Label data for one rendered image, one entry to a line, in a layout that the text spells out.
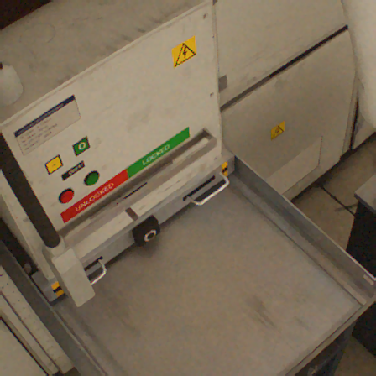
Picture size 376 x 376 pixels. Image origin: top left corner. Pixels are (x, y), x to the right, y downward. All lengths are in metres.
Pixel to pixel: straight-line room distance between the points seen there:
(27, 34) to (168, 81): 0.28
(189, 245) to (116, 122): 0.41
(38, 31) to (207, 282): 0.65
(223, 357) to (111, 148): 0.48
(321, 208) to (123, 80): 1.54
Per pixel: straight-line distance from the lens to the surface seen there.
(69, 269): 1.18
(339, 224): 2.50
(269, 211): 1.49
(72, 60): 1.08
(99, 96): 1.10
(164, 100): 1.22
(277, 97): 1.92
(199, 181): 1.46
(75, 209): 1.26
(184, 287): 1.40
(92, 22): 1.15
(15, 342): 1.89
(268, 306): 1.38
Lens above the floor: 2.10
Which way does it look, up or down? 54 degrees down
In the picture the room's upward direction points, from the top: 8 degrees counter-clockwise
